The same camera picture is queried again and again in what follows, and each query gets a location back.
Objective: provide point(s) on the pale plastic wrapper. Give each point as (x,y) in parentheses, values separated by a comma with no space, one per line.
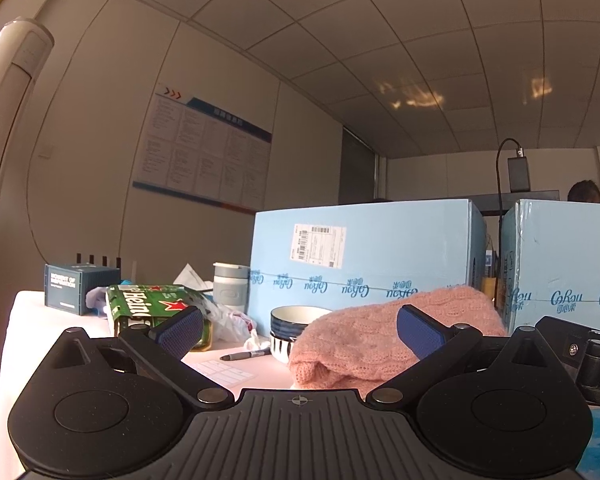
(96,300)

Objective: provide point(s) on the light blue cardboard box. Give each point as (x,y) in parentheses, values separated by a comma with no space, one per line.
(370,250)
(565,260)

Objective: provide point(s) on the grey white mug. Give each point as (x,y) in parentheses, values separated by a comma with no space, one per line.
(230,287)

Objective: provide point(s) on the pink knit sweater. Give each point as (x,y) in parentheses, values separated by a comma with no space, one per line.
(355,345)

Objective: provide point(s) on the white wall switch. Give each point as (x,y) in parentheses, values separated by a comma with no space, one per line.
(47,150)

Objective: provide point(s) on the dark blue bowl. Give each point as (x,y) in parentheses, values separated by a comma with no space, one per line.
(292,321)

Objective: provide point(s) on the black router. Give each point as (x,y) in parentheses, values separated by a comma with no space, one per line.
(91,260)

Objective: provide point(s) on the crumpled white tissue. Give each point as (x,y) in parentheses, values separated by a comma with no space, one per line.
(255,342)

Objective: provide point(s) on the dark door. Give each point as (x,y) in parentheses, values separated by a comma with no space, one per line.
(357,170)

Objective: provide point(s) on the white plastic bag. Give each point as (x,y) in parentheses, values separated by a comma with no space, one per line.
(227,320)

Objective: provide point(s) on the white standing air conditioner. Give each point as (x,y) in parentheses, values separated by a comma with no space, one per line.
(10,125)

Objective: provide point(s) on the white label sheet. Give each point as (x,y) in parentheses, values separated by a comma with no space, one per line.
(225,372)

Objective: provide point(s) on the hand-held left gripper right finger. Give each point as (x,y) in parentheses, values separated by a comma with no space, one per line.
(420,335)

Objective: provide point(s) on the person's head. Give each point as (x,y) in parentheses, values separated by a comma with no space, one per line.
(584,192)

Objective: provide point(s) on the black power adapter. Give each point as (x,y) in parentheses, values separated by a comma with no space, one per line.
(519,175)

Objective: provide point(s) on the black marker pen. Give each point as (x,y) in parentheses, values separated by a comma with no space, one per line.
(245,355)

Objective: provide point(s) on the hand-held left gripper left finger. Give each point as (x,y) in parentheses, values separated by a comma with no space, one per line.
(180,332)

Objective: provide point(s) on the dark blue small box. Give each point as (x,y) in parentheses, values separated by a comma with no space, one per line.
(65,287)

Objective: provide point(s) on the wall poster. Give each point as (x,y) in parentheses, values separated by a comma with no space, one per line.
(205,150)

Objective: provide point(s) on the green beer carton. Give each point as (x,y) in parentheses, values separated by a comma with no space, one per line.
(145,305)

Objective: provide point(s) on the striped bowl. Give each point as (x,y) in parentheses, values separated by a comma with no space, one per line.
(280,349)

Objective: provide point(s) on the white folded paper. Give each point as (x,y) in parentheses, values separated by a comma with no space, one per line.
(190,277)

